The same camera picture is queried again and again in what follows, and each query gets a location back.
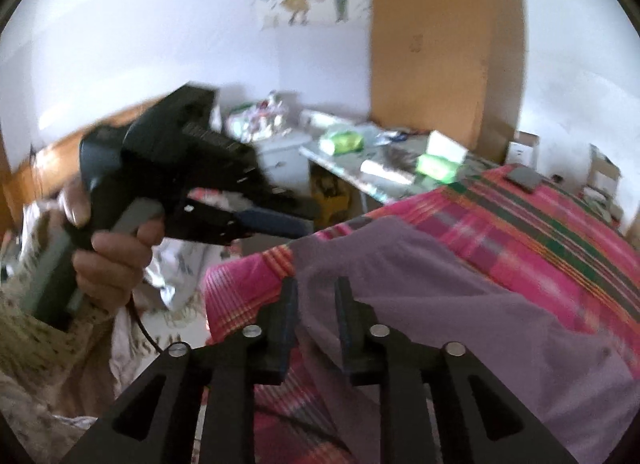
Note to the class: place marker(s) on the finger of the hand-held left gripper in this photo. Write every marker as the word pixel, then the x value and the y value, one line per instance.
pixel 295 208
pixel 270 226

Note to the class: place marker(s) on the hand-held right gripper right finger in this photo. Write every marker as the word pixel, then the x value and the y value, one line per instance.
pixel 342 334

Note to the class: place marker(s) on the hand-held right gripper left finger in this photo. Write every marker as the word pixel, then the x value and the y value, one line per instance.
pixel 290 334

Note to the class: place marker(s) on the purple fleece pants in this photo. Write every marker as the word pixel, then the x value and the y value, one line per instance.
pixel 450 319

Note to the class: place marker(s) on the person's left hand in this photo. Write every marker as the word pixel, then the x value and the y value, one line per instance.
pixel 115 264

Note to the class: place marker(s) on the yellow box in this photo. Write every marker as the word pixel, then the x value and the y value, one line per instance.
pixel 330 194

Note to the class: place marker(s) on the white nightstand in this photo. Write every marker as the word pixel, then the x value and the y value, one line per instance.
pixel 285 164

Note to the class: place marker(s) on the cluttered desk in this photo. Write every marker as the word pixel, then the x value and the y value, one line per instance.
pixel 330 157

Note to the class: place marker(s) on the green wipes pack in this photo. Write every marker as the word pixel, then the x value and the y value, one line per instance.
pixel 435 167
pixel 345 142

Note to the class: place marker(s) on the white printed quilt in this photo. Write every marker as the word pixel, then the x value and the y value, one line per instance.
pixel 180 264

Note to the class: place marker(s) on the group of small bottles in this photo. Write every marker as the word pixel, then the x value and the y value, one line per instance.
pixel 260 117

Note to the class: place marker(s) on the wooden headboard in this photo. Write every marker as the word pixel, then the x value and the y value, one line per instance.
pixel 50 164

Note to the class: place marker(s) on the white paper box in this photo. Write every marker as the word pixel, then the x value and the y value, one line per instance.
pixel 445 144

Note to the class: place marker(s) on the wooden wardrobe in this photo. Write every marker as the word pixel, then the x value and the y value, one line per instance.
pixel 425 69

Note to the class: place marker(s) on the pink green plaid bed sheet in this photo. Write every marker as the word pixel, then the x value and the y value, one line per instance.
pixel 525 224

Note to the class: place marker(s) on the dark smartphone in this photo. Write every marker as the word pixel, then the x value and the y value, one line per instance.
pixel 524 178

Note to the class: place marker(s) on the small white open box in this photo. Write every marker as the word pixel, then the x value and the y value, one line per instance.
pixel 522 149

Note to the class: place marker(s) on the labelled cardboard box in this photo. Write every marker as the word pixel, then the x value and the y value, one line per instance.
pixel 602 169

